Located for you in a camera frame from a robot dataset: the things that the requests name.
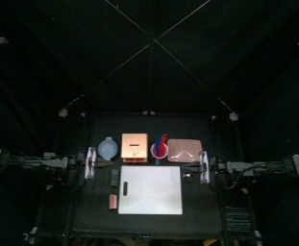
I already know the wooden drawer box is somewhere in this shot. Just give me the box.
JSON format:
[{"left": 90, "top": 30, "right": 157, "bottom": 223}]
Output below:
[{"left": 118, "top": 133, "right": 149, "bottom": 163}]

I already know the small black round object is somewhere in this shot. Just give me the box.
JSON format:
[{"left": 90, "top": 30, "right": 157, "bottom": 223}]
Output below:
[{"left": 181, "top": 171, "right": 196, "bottom": 184}]

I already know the light blue plastic bowl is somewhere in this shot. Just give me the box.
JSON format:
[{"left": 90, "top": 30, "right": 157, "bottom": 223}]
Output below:
[{"left": 96, "top": 136, "right": 118, "bottom": 161}]

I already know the clear pink plastic tray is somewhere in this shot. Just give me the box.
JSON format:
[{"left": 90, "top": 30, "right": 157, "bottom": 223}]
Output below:
[{"left": 167, "top": 137, "right": 204, "bottom": 163}]

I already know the dark green rectangular block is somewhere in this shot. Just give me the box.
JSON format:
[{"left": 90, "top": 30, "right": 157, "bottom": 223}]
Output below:
[{"left": 109, "top": 168, "right": 120, "bottom": 188}]

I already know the red toy utensil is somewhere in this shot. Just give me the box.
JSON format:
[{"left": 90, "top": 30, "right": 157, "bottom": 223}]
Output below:
[{"left": 159, "top": 134, "right": 168, "bottom": 155}]

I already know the blue toy utensil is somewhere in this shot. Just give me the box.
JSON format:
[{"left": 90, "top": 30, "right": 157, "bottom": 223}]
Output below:
[{"left": 152, "top": 136, "right": 163, "bottom": 156}]

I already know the small pink rectangular block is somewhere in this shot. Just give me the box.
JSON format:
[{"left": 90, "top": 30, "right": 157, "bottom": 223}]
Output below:
[{"left": 108, "top": 193, "right": 117, "bottom": 210}]

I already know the white cutting board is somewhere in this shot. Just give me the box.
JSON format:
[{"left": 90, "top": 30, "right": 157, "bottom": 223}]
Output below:
[{"left": 116, "top": 164, "right": 183, "bottom": 216}]

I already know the thin diagonal frame wire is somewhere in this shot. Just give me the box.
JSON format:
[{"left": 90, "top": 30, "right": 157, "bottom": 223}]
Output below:
[
  {"left": 102, "top": 0, "right": 232, "bottom": 111},
  {"left": 65, "top": 0, "right": 213, "bottom": 109}
]

